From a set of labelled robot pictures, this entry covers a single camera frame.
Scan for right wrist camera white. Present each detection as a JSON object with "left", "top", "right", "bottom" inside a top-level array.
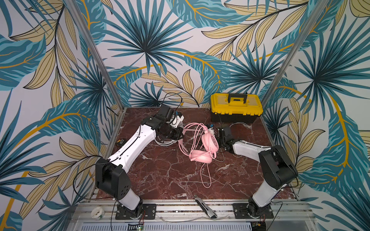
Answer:
[{"left": 206, "top": 124, "right": 215, "bottom": 136}]

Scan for black yellow tape measure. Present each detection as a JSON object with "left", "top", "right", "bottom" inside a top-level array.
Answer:
[{"left": 116, "top": 139, "right": 127, "bottom": 146}]

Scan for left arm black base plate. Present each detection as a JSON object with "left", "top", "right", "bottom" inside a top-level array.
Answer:
[{"left": 115, "top": 204, "right": 157, "bottom": 220}]

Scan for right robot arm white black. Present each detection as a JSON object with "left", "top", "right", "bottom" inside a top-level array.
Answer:
[{"left": 218, "top": 126, "right": 298, "bottom": 211}]

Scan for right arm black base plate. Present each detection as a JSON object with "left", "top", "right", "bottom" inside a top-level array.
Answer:
[{"left": 232, "top": 203, "right": 274, "bottom": 219}]

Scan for white tape roll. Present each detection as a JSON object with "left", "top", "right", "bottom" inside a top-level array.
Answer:
[{"left": 91, "top": 207, "right": 105, "bottom": 220}]

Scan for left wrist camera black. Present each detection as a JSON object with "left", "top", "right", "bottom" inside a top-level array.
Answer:
[{"left": 156, "top": 105, "right": 184, "bottom": 127}]

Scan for aluminium front rail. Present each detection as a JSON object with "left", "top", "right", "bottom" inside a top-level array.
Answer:
[{"left": 67, "top": 199, "right": 318, "bottom": 231}]

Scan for yellow black toolbox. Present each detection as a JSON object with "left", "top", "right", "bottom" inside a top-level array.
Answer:
[{"left": 211, "top": 93, "right": 264, "bottom": 124}]

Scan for white grey headphones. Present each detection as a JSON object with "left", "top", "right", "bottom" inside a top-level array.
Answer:
[{"left": 154, "top": 135, "right": 181, "bottom": 147}]

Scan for pink headphones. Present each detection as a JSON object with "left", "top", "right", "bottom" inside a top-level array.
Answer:
[{"left": 178, "top": 123, "right": 219, "bottom": 164}]

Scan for white headphone cable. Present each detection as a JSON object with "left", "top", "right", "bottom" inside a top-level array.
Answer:
[{"left": 225, "top": 121, "right": 261, "bottom": 136}]

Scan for grey utility knife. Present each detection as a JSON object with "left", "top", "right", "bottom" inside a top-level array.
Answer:
[{"left": 194, "top": 195, "right": 218, "bottom": 219}]

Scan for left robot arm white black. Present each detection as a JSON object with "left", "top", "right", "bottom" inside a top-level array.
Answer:
[{"left": 95, "top": 115, "right": 184, "bottom": 210}]

